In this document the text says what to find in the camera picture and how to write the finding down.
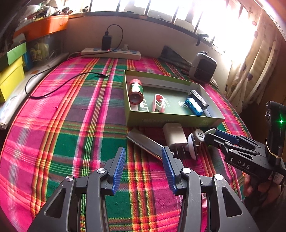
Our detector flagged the black round key fob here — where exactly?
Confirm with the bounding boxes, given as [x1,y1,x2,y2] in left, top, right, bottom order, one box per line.
[188,133,198,160]

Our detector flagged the cream patterned curtain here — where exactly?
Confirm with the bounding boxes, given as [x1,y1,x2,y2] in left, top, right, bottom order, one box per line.
[225,7,283,113]

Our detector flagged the orange storage tray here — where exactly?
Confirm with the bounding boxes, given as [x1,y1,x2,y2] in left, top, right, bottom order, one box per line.
[13,15,69,42]

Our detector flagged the silver black lighter bar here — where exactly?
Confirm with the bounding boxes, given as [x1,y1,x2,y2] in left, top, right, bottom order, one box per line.
[126,128,165,160]

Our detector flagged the white power strip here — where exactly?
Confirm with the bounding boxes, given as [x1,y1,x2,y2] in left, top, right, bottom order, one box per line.
[80,48,142,60]

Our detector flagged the green white spool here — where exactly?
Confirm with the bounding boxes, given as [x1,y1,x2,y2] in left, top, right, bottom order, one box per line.
[204,128,223,148]

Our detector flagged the dark folded cloth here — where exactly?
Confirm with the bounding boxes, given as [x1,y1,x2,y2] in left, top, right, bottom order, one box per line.
[159,46,197,72]

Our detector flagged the pink clip front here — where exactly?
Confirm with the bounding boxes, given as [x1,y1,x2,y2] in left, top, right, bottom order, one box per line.
[152,94,166,113]

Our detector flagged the green cardboard box tray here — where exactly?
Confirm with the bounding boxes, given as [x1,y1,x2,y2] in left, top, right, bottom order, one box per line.
[123,70,225,127]

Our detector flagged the yellow green box stack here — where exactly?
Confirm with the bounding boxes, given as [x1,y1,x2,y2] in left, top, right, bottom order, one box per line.
[1,42,27,103]

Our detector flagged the black charger cable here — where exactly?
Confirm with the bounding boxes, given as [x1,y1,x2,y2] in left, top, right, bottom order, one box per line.
[24,24,125,100]

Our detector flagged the black charger brick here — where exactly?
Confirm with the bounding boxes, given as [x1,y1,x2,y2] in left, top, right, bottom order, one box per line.
[101,35,112,51]

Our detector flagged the small black grey heater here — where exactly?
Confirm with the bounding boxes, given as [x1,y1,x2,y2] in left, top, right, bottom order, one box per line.
[189,51,217,84]

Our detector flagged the black rectangular remote device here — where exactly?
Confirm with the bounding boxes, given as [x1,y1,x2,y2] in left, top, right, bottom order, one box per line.
[188,89,208,110]

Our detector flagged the plaid pink green tablecloth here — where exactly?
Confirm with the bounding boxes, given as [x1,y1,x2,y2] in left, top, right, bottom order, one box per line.
[0,56,253,232]

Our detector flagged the blue usb tester dongle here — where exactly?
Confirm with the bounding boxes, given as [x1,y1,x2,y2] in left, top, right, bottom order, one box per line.
[185,98,204,116]

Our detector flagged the person right hand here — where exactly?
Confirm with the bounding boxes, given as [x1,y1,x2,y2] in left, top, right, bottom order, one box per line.
[243,174,282,207]

